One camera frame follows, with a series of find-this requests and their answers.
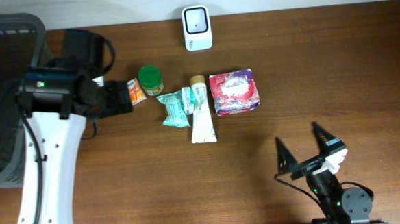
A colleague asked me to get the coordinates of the large teal snack packet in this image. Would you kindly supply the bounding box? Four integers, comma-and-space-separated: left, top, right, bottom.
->
157, 90, 190, 128

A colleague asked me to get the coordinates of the white barcode scanner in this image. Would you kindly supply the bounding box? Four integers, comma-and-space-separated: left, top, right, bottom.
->
181, 5, 213, 51

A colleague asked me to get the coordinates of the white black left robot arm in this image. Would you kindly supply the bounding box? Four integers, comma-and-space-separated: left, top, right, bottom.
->
14, 29, 134, 224

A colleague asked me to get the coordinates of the grey plastic mesh basket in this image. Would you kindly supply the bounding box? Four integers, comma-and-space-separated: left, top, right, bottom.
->
0, 13, 46, 188

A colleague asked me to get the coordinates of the small teal white packet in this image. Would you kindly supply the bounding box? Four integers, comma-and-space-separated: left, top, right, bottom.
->
181, 86, 195, 115

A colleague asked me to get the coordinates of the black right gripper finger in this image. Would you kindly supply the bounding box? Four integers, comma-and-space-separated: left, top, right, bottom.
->
275, 137, 298, 174
312, 122, 341, 150

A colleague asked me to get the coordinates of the green lid jar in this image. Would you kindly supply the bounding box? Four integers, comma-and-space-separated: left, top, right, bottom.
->
138, 65, 164, 96

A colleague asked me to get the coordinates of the red purple tissue pack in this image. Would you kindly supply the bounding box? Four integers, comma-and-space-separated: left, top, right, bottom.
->
209, 69, 260, 116

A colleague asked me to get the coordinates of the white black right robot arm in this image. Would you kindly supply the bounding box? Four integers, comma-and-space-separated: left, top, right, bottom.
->
274, 122, 387, 224

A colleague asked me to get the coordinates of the orange Kleenex tissue pack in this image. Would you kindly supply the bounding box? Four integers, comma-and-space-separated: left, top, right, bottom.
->
127, 78, 147, 105

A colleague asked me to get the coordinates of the white tube with tan cap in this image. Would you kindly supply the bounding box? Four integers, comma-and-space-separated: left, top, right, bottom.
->
190, 75, 217, 144

